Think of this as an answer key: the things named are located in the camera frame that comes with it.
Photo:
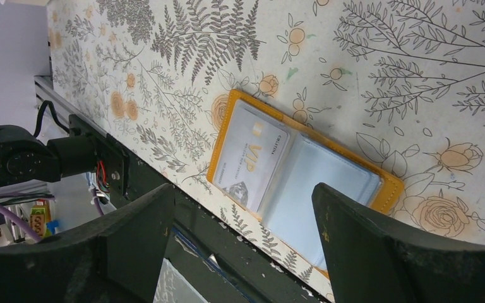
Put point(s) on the floral patterned table mat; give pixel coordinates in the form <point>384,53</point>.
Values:
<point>401,83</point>

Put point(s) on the orange leather card holder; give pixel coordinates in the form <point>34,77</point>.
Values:
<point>222,109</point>

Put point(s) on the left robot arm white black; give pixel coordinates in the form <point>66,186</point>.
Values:
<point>24,158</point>

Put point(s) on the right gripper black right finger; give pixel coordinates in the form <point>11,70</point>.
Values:
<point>371,257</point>

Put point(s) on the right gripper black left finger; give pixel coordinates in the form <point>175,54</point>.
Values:
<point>115,258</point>

